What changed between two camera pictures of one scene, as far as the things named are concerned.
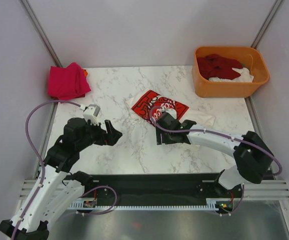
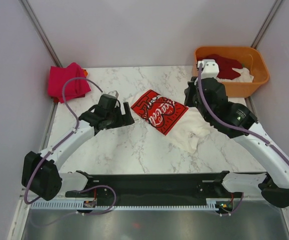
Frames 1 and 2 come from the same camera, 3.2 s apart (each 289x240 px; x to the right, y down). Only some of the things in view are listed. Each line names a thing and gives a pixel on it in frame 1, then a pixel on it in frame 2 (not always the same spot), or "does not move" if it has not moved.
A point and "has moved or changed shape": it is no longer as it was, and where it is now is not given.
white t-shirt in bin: [245, 76] does not move
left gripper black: [110, 138] → [124, 120]
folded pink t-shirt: [69, 83] does not move
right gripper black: [164, 140] → [189, 89]
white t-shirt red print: [149, 105] has moved or changed shape
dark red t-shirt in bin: [212, 65] does not move
